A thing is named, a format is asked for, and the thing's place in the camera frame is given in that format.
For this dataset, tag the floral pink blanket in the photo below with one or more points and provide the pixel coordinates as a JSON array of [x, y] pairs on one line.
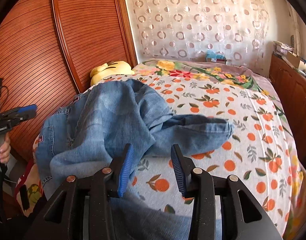
[[243, 79]]

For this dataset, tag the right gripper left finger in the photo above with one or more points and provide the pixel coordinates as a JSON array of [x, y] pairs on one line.
[[80, 208]]

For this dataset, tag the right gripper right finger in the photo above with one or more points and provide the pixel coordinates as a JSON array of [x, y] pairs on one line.
[[242, 216]]

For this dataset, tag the box with blue cloth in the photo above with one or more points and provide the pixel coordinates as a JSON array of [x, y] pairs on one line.
[[215, 57]]

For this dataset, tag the cardboard box on cabinet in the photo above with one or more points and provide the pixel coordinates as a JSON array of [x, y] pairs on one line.
[[295, 61]]

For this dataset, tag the yellow Pikachu plush toy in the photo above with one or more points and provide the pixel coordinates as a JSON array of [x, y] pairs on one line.
[[108, 69]]

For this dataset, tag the circle pattern lace curtain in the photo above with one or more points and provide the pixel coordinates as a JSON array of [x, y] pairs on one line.
[[191, 29]]

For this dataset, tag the orange fruit print bedsheet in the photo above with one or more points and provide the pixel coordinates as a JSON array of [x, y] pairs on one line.
[[152, 183]]

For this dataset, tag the long brown wooden cabinet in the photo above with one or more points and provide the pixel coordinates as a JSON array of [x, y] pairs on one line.
[[291, 89]]

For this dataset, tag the blue denim jeans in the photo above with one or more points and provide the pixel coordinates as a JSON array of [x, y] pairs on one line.
[[83, 137]]

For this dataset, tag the left hand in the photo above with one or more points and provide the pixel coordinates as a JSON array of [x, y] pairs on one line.
[[5, 150]]

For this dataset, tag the stack of papers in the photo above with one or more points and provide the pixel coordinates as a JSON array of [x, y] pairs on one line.
[[281, 48]]

